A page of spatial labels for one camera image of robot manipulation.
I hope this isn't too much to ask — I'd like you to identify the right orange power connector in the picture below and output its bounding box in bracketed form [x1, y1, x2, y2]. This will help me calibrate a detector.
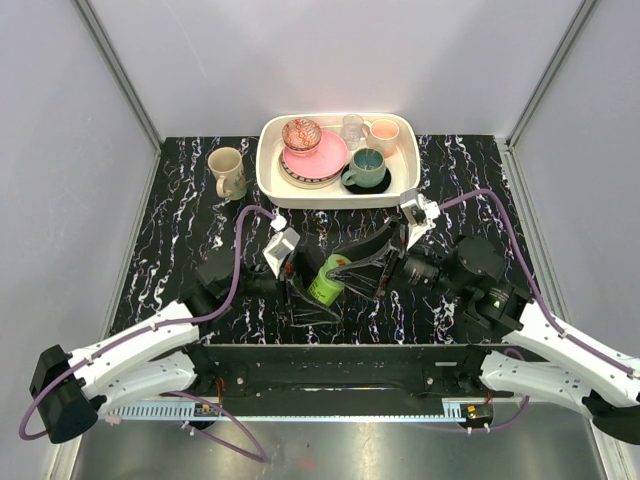
[462, 403, 494, 421]

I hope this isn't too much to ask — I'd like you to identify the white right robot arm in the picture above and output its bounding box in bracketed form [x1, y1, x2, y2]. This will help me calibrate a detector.
[328, 220, 639, 445]

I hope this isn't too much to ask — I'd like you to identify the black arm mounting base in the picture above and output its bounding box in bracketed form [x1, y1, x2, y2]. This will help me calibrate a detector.
[186, 344, 490, 398]

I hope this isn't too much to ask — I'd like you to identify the aluminium frame post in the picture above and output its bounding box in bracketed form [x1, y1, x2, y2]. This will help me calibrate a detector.
[72, 0, 164, 151]
[505, 0, 601, 149]

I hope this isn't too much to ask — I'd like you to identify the green pill bottle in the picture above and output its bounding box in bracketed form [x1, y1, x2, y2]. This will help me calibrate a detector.
[308, 254, 351, 307]

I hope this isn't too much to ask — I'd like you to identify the clear glass cup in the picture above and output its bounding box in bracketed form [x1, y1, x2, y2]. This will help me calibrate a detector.
[341, 114, 371, 151]

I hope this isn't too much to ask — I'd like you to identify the black saucer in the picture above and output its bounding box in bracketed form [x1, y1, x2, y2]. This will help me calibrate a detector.
[345, 169, 392, 195]

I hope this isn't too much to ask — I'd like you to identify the teal green mug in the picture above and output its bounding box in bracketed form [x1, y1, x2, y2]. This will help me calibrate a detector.
[341, 148, 387, 188]

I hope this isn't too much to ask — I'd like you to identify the left aluminium frame post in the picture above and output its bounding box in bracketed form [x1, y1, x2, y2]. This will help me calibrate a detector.
[72, 0, 164, 151]

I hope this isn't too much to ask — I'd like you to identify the peach pink mug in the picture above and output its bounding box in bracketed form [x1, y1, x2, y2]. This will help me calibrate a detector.
[366, 119, 400, 158]

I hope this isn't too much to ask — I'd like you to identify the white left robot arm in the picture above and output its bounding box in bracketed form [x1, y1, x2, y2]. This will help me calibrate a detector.
[19, 250, 340, 444]

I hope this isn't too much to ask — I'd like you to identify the right aluminium frame post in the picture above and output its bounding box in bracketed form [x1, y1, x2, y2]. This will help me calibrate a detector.
[505, 0, 601, 149]

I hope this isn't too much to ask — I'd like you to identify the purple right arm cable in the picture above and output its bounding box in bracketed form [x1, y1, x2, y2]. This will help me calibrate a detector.
[437, 188, 640, 434]

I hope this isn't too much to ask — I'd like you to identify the red patterned glass bowl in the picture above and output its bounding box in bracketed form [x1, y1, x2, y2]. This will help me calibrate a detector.
[281, 118, 323, 155]

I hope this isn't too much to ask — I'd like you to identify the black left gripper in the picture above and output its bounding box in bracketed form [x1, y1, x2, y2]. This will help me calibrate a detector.
[225, 245, 346, 325]

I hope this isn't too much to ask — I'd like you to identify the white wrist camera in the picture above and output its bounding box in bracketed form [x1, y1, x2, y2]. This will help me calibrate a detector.
[263, 215, 300, 277]
[399, 189, 440, 249]

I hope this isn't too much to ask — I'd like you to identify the beige floral mug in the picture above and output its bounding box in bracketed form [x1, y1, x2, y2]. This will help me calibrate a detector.
[207, 147, 247, 201]

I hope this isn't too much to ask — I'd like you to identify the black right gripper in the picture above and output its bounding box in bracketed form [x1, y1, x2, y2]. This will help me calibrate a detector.
[327, 214, 470, 300]

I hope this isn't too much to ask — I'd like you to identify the white rectangular basin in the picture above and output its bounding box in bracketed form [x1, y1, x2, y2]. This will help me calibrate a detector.
[255, 112, 421, 210]

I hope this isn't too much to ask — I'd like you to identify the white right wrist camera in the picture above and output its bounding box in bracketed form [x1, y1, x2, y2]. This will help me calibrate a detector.
[399, 189, 440, 249]

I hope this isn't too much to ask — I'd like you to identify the white slotted cable duct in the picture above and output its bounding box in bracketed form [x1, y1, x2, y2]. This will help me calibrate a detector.
[104, 399, 466, 423]

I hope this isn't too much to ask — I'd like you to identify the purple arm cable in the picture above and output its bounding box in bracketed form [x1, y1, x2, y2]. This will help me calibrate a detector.
[437, 188, 640, 434]
[17, 205, 281, 461]

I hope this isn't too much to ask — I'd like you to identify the striped rim plate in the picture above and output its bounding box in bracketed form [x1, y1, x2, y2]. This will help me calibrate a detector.
[278, 152, 339, 190]

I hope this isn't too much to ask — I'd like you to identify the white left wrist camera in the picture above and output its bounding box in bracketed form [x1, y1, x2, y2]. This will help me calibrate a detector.
[263, 215, 300, 277]

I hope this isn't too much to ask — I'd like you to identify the pink plate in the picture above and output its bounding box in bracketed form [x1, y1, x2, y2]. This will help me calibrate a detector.
[283, 130, 349, 179]

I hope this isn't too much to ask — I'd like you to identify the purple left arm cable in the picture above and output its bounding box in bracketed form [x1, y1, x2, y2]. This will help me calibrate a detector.
[17, 205, 281, 461]

